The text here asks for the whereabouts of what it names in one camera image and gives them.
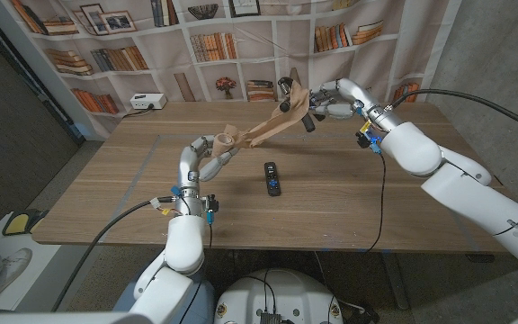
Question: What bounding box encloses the black TV remote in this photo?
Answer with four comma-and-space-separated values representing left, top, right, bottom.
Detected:
263, 161, 282, 197

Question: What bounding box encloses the yellow and black foot pedal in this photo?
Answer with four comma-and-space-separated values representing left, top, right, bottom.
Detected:
1, 208, 49, 237

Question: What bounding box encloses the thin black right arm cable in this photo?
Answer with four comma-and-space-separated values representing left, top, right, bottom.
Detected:
358, 152, 387, 253

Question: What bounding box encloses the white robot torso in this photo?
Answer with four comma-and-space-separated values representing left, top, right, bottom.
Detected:
212, 268, 344, 324

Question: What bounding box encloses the grey metal table leg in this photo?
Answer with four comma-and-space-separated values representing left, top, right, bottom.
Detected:
380, 251, 411, 311

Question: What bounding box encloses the tan nylon stocking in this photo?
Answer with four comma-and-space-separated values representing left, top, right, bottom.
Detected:
211, 81, 310, 158

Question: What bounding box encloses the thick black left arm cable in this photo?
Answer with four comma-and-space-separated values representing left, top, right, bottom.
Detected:
50, 195, 177, 312

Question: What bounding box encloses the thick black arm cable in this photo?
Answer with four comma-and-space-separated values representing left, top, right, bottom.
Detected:
50, 195, 177, 312
383, 88, 518, 140

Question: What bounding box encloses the black hand grip exerciser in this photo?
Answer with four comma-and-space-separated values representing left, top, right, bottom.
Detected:
277, 76, 327, 134

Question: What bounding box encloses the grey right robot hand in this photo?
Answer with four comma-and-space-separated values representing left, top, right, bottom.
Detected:
310, 78, 405, 132

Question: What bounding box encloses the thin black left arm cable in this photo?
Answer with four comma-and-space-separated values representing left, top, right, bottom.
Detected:
177, 220, 214, 324

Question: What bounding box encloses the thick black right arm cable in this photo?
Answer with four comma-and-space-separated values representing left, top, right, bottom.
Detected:
383, 88, 518, 140

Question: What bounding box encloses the person in grey trousers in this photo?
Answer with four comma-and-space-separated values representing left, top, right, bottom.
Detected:
0, 237, 33, 312

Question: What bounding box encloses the dark perforated partition panel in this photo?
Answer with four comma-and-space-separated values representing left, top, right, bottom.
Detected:
0, 8, 85, 224

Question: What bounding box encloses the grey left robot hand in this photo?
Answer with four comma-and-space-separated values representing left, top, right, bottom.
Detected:
171, 134, 241, 218

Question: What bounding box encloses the white power outlet box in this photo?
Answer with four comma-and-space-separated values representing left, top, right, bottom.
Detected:
129, 93, 168, 111

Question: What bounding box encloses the printed bookshelf backdrop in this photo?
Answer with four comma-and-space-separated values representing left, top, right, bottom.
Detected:
9, 0, 462, 139

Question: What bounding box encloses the black power box cord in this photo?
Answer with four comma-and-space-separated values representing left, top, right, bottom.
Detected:
121, 103, 156, 119

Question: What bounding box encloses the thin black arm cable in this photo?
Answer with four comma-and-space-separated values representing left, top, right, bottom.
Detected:
177, 220, 214, 324
358, 152, 387, 253

